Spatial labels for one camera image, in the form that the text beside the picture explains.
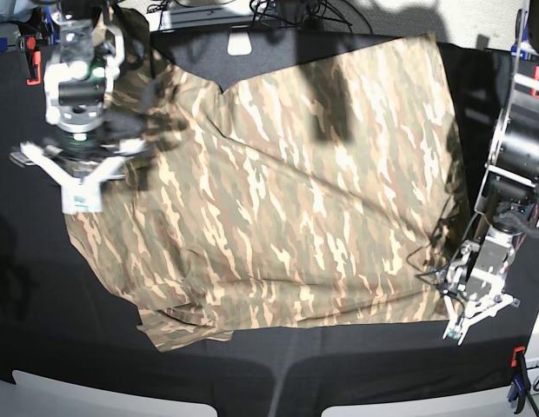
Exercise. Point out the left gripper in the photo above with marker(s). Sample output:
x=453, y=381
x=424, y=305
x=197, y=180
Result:
x=482, y=288

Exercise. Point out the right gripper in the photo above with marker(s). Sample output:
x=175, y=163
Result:
x=79, y=142

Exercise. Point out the camouflage t-shirt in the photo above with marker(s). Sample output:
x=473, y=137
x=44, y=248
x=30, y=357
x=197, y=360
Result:
x=308, y=196

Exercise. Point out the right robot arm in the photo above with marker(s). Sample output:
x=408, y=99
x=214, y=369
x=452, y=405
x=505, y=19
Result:
x=82, y=69

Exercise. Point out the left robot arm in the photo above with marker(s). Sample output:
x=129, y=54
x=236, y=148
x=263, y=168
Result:
x=507, y=205

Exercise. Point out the clamp bottom right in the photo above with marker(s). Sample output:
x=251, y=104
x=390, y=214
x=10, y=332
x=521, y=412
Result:
x=520, y=384

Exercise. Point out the red clamp top left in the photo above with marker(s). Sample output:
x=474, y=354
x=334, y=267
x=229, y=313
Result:
x=32, y=58

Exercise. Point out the white tag on cloth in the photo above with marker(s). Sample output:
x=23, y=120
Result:
x=239, y=43

